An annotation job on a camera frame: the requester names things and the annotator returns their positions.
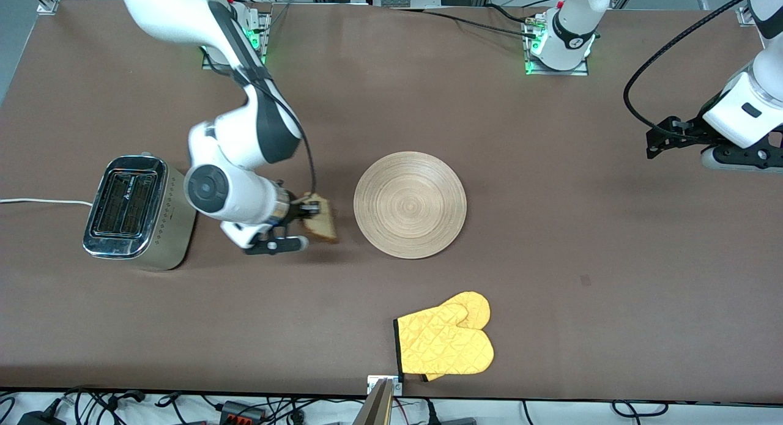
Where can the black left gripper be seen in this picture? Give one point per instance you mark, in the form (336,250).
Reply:
(690,131)

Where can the tan camera stand bar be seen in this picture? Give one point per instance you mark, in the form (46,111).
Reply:
(374,410)

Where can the round wooden plate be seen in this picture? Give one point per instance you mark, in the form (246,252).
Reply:
(410,205)

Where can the black red connector block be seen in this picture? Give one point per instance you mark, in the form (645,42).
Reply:
(241,411)

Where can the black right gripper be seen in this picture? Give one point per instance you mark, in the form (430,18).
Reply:
(298,211)

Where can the brown bread slice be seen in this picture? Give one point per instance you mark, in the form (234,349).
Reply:
(323,226)

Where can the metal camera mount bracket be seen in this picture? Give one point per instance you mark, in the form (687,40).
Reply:
(373,382)

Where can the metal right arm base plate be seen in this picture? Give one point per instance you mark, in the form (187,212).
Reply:
(264,40)

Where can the metal table corner bracket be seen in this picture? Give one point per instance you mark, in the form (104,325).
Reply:
(745,16)
(48,7)

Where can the yellow quilted oven mitt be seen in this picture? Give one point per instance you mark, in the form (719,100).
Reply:
(443,345)

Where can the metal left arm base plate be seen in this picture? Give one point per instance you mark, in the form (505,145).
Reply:
(578,71)

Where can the beige chrome two-slot toaster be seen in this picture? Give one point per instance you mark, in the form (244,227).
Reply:
(165,223)

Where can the black power adapter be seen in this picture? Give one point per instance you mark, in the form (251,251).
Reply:
(40,419)

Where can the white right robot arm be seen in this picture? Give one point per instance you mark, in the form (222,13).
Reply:
(238,192)

